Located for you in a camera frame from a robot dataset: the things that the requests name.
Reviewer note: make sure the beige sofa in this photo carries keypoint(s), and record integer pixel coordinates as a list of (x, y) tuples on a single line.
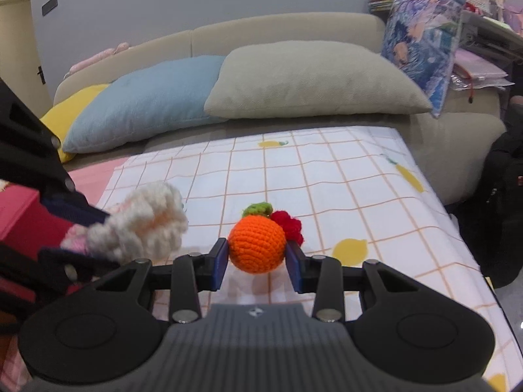
[(286, 28)]

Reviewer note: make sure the grey-green pillow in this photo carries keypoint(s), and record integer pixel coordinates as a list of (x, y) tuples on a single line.
[(310, 77)]

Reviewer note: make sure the red crochet flower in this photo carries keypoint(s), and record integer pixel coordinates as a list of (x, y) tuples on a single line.
[(291, 224)]

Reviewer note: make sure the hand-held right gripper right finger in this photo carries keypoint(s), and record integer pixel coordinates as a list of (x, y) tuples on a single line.
[(292, 267)]

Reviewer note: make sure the orange crochet ball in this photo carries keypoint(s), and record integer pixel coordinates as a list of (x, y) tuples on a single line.
[(255, 243)]

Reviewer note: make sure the white and pink crochet toy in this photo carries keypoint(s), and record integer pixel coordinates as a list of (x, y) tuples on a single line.
[(143, 220)]

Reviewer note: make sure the black backpack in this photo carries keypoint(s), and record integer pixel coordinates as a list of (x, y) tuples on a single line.
[(502, 196)]

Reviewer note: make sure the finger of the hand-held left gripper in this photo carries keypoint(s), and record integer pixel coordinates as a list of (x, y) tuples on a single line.
[(53, 267), (69, 210)]

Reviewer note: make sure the yellow pillow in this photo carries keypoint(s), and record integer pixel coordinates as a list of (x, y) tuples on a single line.
[(69, 110)]

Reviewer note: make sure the pink plush toy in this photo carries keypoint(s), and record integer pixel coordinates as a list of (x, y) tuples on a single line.
[(98, 59)]

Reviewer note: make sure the blue printed pillow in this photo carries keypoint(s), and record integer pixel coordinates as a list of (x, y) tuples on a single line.
[(421, 45)]

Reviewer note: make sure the stack of papers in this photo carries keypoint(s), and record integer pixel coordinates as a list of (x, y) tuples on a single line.
[(388, 0)]

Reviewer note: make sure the checkered lemon print tablecloth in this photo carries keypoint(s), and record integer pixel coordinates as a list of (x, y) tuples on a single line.
[(327, 179)]

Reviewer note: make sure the pink plastic folders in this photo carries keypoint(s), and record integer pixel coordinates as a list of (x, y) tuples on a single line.
[(480, 67)]

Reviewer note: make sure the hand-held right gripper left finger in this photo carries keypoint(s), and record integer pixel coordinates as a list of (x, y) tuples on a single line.
[(220, 265)]

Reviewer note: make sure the pink mat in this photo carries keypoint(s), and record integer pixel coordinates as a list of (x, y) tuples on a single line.
[(92, 179)]

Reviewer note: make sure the dark wall plate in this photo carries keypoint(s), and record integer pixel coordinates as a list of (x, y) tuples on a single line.
[(49, 5)]

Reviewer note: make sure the cream door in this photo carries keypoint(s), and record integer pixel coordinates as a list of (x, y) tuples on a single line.
[(20, 57)]

